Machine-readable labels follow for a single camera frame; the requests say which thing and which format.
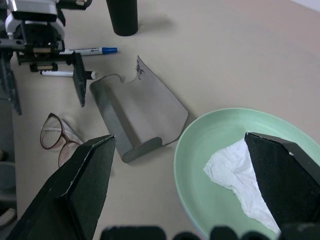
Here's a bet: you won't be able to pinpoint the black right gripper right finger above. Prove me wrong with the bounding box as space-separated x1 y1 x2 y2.
244 131 320 228

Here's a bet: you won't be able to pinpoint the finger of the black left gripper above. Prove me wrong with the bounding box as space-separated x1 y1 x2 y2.
0 51 23 116
71 52 88 108

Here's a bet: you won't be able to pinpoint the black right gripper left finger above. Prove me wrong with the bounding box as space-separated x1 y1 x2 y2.
7 134 117 240

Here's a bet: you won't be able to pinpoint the brown-rimmed glasses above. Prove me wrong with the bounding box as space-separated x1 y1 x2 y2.
39 112 85 169

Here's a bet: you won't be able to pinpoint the black cup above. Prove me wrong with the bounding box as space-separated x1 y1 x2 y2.
106 0 139 37

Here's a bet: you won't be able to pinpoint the white marker with black cap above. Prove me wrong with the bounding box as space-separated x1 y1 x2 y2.
39 70 99 81

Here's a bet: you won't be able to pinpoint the white marker with blue cap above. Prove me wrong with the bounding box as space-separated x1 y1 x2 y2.
62 46 119 57

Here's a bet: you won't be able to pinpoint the crumpled white tissue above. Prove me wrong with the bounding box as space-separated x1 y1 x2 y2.
202 138 282 235

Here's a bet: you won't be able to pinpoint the grey metal stand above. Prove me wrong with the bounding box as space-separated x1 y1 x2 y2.
89 55 189 165

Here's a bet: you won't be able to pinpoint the beige rounded object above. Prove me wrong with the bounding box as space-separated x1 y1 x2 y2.
0 208 17 229

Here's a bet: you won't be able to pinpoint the green plate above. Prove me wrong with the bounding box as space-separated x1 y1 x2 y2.
173 107 320 240

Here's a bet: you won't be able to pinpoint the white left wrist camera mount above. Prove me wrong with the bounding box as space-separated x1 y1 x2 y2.
4 0 66 41

